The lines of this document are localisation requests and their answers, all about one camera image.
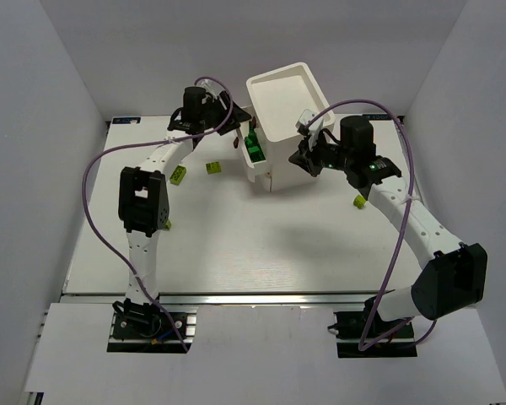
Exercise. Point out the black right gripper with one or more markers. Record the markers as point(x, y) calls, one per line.
point(312, 153)

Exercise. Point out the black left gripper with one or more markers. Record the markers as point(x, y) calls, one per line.
point(226, 109)

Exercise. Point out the green 2x4 lego brick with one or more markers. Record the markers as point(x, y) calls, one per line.
point(251, 139)

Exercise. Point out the green 2x3 lego brick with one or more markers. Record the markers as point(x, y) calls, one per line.
point(256, 154)

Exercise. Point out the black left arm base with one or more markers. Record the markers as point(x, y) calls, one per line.
point(145, 329)

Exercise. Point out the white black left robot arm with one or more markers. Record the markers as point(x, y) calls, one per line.
point(144, 207)

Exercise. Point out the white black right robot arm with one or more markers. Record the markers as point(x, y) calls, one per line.
point(452, 273)

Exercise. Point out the white drawer cabinet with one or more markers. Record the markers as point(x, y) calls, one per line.
point(278, 99)

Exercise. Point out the lime 2x2 lego brick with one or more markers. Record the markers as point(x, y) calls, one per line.
point(213, 167)

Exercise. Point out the blue right corner label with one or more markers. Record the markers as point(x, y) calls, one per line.
point(378, 117)

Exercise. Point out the blue corner label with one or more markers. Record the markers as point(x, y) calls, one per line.
point(126, 120)
point(378, 117)

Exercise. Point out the lime 2x4 lego brick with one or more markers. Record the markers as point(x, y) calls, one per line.
point(178, 175)

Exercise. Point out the blue left corner label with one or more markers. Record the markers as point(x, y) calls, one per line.
point(126, 120)

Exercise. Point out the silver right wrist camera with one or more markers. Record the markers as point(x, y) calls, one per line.
point(308, 123)

